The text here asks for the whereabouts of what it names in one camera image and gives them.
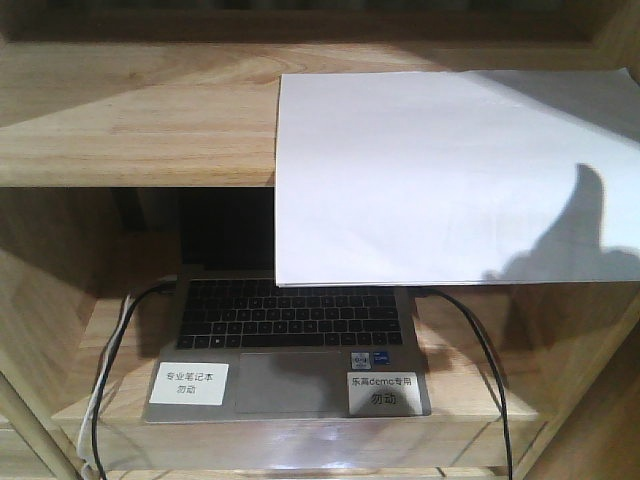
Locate white cable left of laptop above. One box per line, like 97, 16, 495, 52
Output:
77, 294, 137, 480

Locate white label sticker right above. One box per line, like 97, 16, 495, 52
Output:
347, 372, 423, 417

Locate black cable of laptop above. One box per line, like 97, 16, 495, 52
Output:
90, 281, 177, 480
414, 287, 516, 480

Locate white paper sheets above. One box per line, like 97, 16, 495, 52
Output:
275, 70, 639, 286

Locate black cable right of laptop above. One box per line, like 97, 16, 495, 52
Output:
414, 287, 516, 480

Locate white label sticker left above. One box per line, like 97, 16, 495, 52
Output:
149, 362, 229, 406

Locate white label sticker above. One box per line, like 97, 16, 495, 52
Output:
347, 372, 423, 417
149, 362, 229, 406

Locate black cable left of laptop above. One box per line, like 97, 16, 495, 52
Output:
90, 281, 177, 480

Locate silver laptop with black keyboard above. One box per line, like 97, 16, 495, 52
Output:
145, 187, 431, 423

